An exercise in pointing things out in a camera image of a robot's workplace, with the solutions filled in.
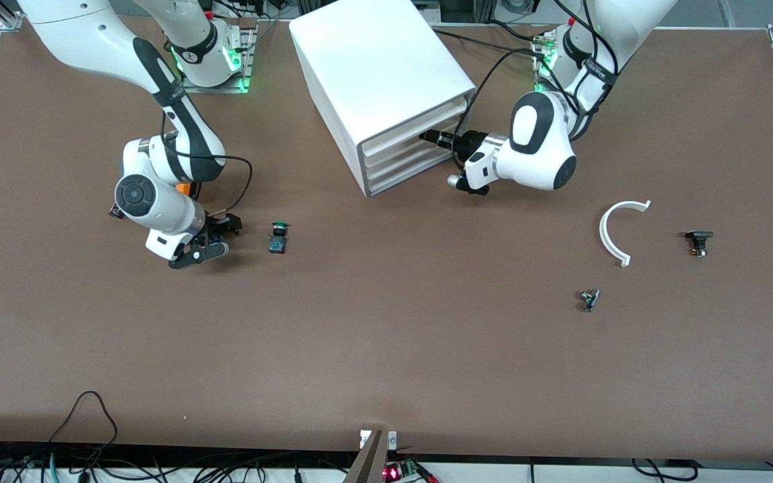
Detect white plastic drawer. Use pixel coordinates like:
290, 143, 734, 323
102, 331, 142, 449
360, 95, 476, 158
366, 156, 456, 197
364, 138, 458, 178

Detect white drawer cabinet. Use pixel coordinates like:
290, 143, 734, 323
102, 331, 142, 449
289, 0, 478, 199

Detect white curved plastic part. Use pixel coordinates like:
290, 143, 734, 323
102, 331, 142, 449
599, 199, 652, 268

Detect circuit board with red light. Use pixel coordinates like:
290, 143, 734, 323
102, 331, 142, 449
382, 459, 438, 483

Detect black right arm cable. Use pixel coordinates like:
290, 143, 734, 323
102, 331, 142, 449
162, 111, 254, 217

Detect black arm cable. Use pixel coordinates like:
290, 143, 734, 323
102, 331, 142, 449
162, 111, 254, 217
452, 46, 565, 172

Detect green push button switch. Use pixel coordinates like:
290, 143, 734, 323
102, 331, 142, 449
268, 221, 291, 255

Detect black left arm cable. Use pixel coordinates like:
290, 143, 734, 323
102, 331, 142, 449
452, 46, 565, 172

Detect black cable behind cabinet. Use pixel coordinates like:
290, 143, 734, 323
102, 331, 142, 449
427, 25, 543, 52

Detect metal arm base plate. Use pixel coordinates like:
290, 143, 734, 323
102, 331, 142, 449
531, 32, 562, 95
180, 19, 258, 95

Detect black looped table cable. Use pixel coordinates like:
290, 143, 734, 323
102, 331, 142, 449
48, 390, 119, 465

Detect black push button switch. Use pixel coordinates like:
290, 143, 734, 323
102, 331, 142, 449
684, 229, 715, 258

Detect grey metal bracket post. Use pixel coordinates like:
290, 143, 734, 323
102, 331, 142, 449
342, 429, 399, 483

